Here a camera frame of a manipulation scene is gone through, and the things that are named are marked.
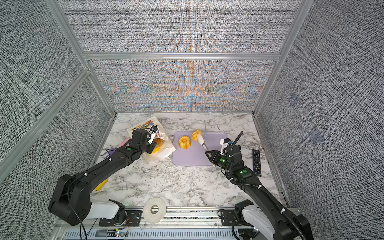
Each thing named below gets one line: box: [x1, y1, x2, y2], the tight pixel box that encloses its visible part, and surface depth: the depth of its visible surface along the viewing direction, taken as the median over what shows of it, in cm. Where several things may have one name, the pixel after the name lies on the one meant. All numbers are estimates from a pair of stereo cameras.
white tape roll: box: [143, 197, 167, 224], surface depth 77 cm
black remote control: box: [252, 149, 262, 177], surface depth 94 cm
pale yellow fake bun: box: [191, 129, 203, 142], surface depth 92 cm
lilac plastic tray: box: [171, 131, 227, 166], surface depth 98 cm
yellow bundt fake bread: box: [178, 135, 192, 150], surface depth 100 cm
